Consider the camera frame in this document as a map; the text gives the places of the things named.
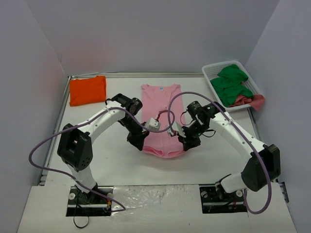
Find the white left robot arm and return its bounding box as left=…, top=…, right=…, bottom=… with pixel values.
left=57, top=94, right=149, bottom=203

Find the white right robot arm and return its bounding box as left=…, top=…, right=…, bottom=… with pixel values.
left=178, top=101, right=281, bottom=200

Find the green t shirt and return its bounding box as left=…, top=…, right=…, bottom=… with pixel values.
left=210, top=64, right=253, bottom=107

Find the white plastic basket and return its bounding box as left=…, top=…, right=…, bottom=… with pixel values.
left=202, top=61, right=265, bottom=112

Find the folded orange t shirt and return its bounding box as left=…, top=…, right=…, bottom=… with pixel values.
left=69, top=76, right=106, bottom=107

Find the dark pink t shirt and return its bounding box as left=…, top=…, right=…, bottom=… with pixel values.
left=229, top=94, right=265, bottom=111

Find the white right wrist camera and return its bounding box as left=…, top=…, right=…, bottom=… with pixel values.
left=167, top=121, right=186, bottom=138

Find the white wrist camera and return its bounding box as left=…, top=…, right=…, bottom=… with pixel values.
left=145, top=118, right=161, bottom=133
left=167, top=121, right=186, bottom=138

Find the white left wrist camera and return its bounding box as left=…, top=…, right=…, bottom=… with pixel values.
left=145, top=118, right=161, bottom=133

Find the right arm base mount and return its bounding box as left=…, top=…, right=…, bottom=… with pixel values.
left=199, top=185, right=247, bottom=214

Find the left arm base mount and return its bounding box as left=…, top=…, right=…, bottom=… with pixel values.
left=66, top=186, right=112, bottom=217

